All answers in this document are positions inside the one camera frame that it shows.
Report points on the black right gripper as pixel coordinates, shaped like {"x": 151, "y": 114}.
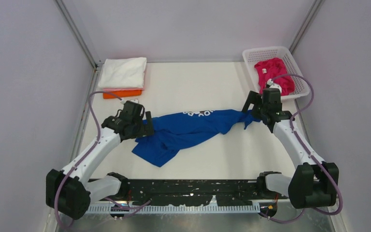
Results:
{"x": 255, "y": 98}

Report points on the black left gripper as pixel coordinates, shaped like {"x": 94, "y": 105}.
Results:
{"x": 146, "y": 129}

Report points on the blue panda print t-shirt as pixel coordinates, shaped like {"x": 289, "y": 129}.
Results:
{"x": 183, "y": 130}

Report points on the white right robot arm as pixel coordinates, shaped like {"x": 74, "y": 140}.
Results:
{"x": 314, "y": 183}

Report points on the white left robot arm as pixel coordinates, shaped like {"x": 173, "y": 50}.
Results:
{"x": 70, "y": 190}

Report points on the white plastic laundry basket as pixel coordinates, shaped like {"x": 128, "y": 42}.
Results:
{"x": 255, "y": 55}

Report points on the folded orange t-shirt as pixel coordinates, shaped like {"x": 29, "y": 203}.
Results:
{"x": 122, "y": 93}

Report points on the folded white t-shirt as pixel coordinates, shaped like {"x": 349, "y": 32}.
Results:
{"x": 123, "y": 73}

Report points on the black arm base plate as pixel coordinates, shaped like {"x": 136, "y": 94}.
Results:
{"x": 159, "y": 192}

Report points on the white slotted cable duct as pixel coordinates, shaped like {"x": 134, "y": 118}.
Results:
{"x": 212, "y": 208}

